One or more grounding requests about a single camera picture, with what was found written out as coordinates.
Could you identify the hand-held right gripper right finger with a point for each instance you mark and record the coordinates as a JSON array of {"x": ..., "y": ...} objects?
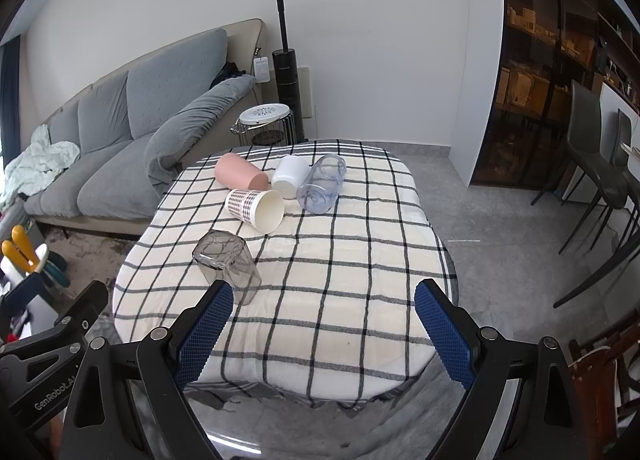
[{"x": 442, "y": 335}]

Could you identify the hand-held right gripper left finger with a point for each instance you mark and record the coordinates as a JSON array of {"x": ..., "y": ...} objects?
[{"x": 205, "y": 335}]

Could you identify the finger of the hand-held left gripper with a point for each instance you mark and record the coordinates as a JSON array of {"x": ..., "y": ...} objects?
[{"x": 85, "y": 307}]

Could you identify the clear grey plastic cup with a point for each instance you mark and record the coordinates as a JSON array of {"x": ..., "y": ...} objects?
[{"x": 225, "y": 260}]

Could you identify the plaid paper cup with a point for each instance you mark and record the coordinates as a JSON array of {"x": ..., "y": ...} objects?
[{"x": 245, "y": 202}]

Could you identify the pink cup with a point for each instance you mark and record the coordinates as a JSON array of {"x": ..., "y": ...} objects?
[{"x": 240, "y": 172}]

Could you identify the white cup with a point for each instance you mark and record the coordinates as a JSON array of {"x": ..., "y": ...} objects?
[{"x": 290, "y": 172}]

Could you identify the clear bluish plastic cup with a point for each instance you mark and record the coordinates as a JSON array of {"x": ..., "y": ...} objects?
[{"x": 322, "y": 185}]

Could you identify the patterned floor rug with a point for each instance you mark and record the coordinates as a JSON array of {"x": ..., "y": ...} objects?
[{"x": 90, "y": 260}]

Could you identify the grey blanket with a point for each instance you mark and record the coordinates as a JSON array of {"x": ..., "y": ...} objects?
[{"x": 430, "y": 407}]

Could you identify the yellow white plastic rack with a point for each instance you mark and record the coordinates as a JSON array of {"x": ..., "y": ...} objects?
[{"x": 25, "y": 252}]

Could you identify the checked white tablecloth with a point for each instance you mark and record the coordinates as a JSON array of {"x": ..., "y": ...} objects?
[{"x": 340, "y": 280}]

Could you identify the grey fabric sofa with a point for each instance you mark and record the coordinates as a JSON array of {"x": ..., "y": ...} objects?
[{"x": 100, "y": 190}]

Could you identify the mint green blanket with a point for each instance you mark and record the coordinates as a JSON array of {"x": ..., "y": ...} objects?
[{"x": 40, "y": 160}]

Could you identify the brown wooden chair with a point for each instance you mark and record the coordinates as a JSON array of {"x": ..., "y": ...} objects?
[{"x": 610, "y": 370}]

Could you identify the medium grey back cushion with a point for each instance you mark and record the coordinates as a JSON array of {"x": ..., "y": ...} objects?
[{"x": 102, "y": 115}]

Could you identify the grey armrest pillow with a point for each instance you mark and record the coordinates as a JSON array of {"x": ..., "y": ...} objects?
[{"x": 195, "y": 125}]

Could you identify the dark blue curtain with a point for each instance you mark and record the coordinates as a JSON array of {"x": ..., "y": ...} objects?
[{"x": 9, "y": 100}]

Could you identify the grey dining chair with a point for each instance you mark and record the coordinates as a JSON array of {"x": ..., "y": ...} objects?
[
  {"x": 625, "y": 200},
  {"x": 590, "y": 150}
]

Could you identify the large grey back cushion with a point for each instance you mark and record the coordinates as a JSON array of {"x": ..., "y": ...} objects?
[{"x": 170, "y": 85}]

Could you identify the dark cloth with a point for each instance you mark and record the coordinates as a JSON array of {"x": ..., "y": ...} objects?
[{"x": 227, "y": 74}]

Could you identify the black upright vacuum cleaner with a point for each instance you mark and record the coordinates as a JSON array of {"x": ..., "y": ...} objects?
[{"x": 288, "y": 85}]

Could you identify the white hang tag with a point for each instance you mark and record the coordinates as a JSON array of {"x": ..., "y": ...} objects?
[{"x": 261, "y": 69}]

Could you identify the dark glass cabinet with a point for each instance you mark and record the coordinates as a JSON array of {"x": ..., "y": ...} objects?
[{"x": 530, "y": 65}]

